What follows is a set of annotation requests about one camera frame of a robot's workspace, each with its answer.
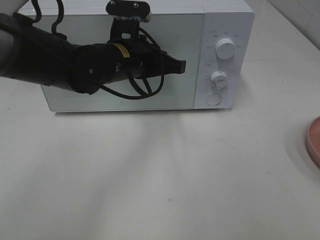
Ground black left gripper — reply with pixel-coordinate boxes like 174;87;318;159
114;37;187;82

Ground white timer knob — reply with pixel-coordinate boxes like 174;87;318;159
210;70;228;89

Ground round white door button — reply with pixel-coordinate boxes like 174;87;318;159
206;93;222;106

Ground pink round plate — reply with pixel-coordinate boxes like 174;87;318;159
305;116;320;169

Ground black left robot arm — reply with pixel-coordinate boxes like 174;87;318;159
0;13;186;99

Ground white microwave oven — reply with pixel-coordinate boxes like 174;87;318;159
17;0;256;114

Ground upper white power knob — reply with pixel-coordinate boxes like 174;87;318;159
214;36;236;60

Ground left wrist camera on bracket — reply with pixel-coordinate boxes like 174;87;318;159
105;0;152;43

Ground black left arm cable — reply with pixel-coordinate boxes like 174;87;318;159
29;0;169;101

